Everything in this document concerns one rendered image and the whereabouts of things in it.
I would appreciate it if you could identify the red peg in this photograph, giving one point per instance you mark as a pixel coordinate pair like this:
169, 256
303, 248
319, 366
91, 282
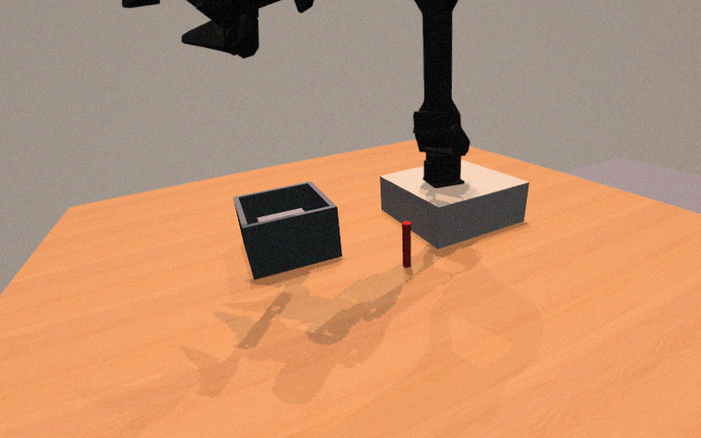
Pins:
407, 253

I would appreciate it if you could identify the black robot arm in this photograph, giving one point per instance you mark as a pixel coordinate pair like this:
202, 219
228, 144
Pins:
436, 125

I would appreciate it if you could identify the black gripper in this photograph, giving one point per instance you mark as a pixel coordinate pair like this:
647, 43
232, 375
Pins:
233, 28

